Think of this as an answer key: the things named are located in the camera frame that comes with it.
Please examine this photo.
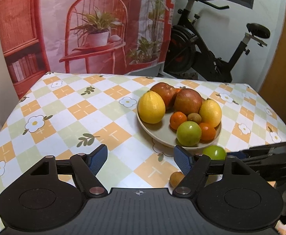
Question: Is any green fruit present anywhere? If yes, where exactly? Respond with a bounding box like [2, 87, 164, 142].
[202, 145, 227, 160]
[176, 121, 202, 147]

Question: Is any brown kiwi fruit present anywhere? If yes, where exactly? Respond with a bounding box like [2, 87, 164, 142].
[188, 112, 202, 124]

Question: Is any orange tangerine gripped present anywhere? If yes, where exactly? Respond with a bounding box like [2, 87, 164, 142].
[170, 111, 188, 130]

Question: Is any yellow lemon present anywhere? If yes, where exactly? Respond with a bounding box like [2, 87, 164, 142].
[137, 91, 166, 124]
[199, 99, 222, 127]

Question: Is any large red apple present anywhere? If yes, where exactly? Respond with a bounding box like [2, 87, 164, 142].
[174, 89, 203, 116]

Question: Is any small red apple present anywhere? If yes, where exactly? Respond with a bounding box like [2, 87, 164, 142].
[150, 82, 178, 110]

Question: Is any small brown kiwi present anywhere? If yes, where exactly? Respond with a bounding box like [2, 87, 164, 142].
[170, 171, 184, 188]

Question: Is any beige plate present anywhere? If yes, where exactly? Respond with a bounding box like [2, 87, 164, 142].
[136, 109, 222, 152]

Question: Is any checkered floral tablecloth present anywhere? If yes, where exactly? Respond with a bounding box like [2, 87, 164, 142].
[0, 71, 286, 233]

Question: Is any black exercise bike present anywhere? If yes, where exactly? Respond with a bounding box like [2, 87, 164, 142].
[162, 0, 272, 83]

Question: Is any printed pink backdrop cloth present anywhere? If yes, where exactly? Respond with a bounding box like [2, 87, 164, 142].
[0, 0, 175, 97]

